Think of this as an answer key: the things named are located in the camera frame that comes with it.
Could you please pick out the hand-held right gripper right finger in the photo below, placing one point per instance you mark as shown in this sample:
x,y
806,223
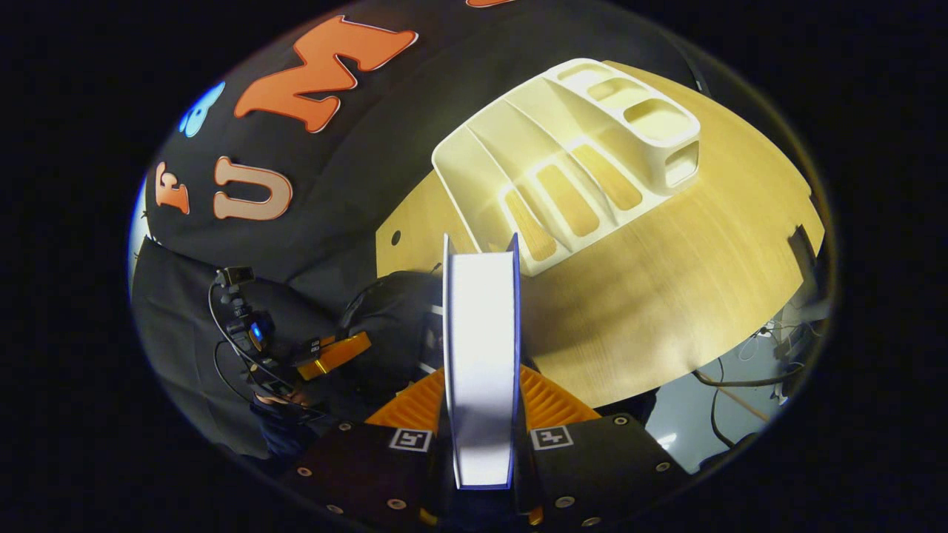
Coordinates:
x,y
600,466

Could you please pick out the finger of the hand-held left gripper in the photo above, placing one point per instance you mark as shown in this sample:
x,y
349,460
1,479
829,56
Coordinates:
x,y
333,361
337,342

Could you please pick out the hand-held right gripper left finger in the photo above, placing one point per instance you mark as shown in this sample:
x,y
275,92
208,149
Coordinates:
x,y
363,466

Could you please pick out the black schoolbag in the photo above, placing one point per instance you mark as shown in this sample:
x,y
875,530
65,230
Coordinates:
x,y
385,318

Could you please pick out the portrait cover book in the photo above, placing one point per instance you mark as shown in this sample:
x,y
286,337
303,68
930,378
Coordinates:
x,y
435,333

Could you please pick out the blue-edged book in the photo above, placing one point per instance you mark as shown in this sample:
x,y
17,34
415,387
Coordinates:
x,y
481,355

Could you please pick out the white bookshelf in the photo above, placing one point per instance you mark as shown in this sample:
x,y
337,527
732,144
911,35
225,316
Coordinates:
x,y
518,148

